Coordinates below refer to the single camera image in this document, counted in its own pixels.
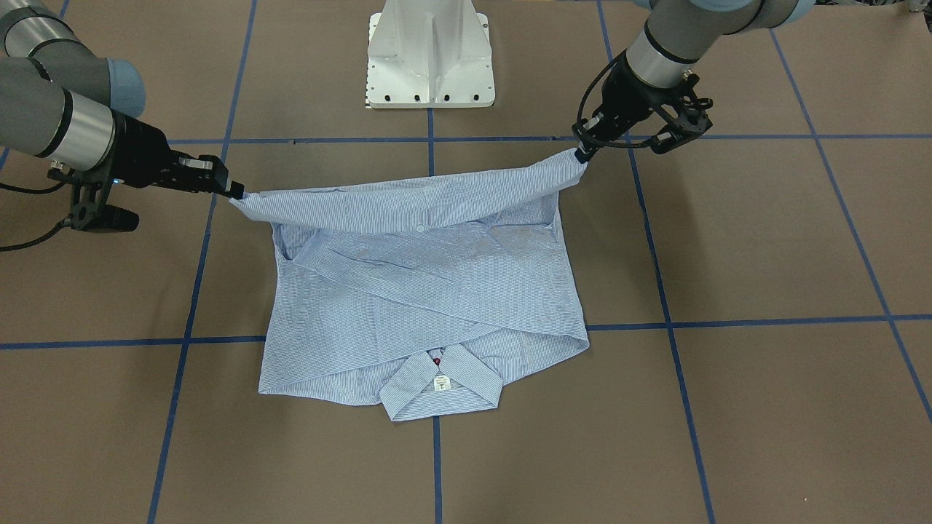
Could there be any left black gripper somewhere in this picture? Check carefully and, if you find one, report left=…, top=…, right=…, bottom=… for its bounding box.
left=572, top=52, right=714, bottom=164

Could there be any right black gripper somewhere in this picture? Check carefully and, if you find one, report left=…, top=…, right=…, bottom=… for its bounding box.
left=49, top=113, right=245, bottom=233

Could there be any light blue striped shirt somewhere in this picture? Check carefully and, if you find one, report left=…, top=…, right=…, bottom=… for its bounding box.
left=231, top=149, right=590, bottom=422

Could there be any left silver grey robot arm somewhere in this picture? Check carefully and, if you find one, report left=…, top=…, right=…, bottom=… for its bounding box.
left=572, top=1, right=813, bottom=164

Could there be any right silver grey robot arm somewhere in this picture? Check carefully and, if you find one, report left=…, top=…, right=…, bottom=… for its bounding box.
left=1, top=1, right=244, bottom=232

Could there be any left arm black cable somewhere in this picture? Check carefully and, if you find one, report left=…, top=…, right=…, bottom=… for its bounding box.
left=575, top=55, right=685, bottom=150

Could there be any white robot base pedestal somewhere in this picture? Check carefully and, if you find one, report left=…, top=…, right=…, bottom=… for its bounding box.
left=366, top=1, right=497, bottom=110

